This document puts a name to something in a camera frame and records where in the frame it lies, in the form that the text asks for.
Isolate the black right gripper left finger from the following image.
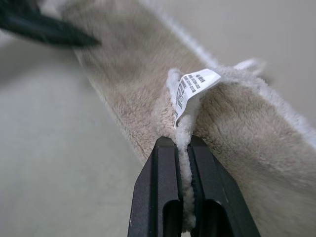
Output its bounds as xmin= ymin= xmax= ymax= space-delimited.
xmin=127 ymin=137 xmax=185 ymax=237

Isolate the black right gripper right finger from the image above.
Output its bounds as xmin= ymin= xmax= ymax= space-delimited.
xmin=187 ymin=135 xmax=262 ymax=237

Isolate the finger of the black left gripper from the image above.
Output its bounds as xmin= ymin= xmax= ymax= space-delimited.
xmin=0 ymin=0 xmax=101 ymax=47

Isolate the beige fluffy towel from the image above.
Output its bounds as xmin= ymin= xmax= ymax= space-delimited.
xmin=39 ymin=0 xmax=316 ymax=237

